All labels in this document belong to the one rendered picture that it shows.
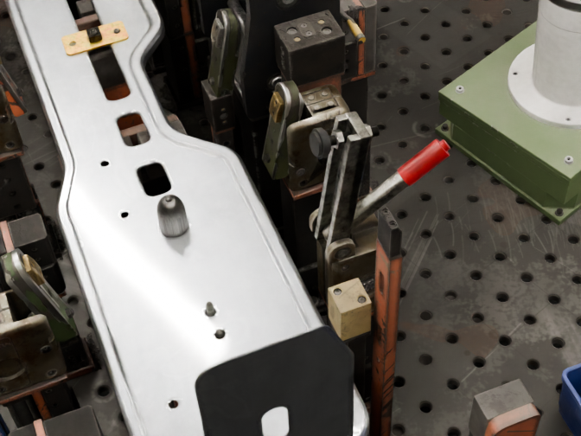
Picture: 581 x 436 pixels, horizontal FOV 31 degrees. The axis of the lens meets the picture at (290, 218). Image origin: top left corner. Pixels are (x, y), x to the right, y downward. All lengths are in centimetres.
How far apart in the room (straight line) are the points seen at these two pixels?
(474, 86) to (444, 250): 26
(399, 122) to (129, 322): 72
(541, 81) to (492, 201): 19
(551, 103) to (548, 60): 7
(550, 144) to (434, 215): 20
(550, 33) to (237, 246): 58
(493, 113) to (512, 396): 80
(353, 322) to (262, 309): 11
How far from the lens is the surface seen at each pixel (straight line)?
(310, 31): 123
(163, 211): 117
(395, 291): 101
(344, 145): 102
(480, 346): 146
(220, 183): 124
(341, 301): 105
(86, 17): 150
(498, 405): 85
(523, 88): 163
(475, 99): 162
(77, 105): 136
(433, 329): 147
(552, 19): 151
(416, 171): 107
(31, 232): 125
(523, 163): 158
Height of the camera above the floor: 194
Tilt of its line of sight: 51 degrees down
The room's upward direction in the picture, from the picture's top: 4 degrees counter-clockwise
